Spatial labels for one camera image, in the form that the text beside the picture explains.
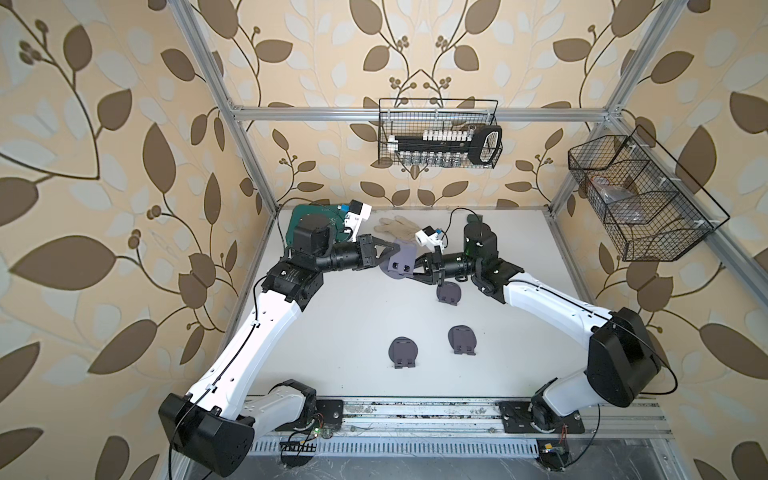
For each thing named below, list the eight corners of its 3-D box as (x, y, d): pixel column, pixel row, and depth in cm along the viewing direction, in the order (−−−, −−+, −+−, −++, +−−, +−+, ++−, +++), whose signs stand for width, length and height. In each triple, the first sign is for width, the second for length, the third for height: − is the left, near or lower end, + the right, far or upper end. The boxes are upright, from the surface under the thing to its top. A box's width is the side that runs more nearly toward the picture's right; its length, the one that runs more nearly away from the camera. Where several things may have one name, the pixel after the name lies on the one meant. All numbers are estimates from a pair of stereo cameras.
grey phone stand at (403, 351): (388, 368, 84) (388, 366, 82) (388, 339, 89) (388, 336, 88) (417, 368, 84) (418, 366, 82) (416, 339, 89) (416, 336, 88)
